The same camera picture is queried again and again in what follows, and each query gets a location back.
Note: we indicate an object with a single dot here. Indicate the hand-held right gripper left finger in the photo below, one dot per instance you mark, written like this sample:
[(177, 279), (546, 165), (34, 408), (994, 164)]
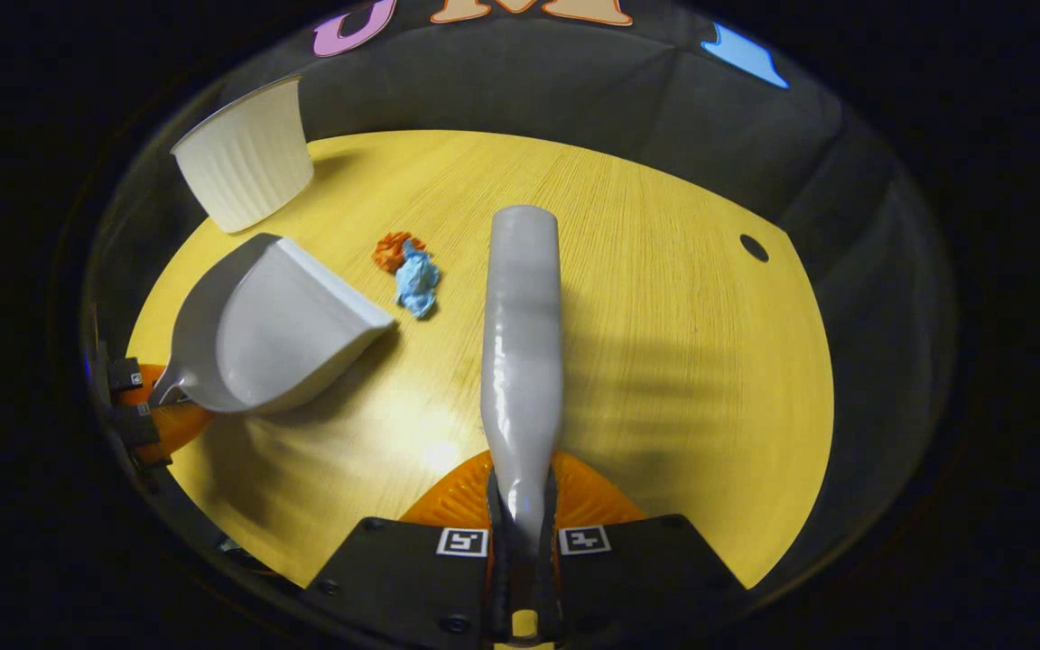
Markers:
[(498, 578)]

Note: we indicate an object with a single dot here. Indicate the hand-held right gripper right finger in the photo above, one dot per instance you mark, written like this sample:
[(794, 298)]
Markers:
[(549, 578)]

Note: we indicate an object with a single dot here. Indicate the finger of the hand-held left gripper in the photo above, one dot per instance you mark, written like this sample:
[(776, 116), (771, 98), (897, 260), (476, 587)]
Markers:
[(127, 375), (163, 429)]

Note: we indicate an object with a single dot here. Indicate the grey dustpan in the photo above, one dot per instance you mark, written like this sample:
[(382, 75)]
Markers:
[(276, 334)]

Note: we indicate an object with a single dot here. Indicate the small grey broom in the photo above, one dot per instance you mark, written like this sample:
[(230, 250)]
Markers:
[(522, 343)]

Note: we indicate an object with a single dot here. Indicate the white garbage bin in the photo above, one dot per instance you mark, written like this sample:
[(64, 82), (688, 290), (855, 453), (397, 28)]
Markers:
[(245, 158)]

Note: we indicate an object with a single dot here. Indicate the orange paper scrap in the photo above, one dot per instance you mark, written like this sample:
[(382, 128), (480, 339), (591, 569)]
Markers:
[(387, 253)]

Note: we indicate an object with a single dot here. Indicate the blue paper scrap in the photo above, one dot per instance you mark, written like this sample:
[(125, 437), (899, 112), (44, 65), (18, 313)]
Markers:
[(416, 282)]

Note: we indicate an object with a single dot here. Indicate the wooden desktop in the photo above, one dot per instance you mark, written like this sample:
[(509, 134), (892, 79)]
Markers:
[(664, 361)]

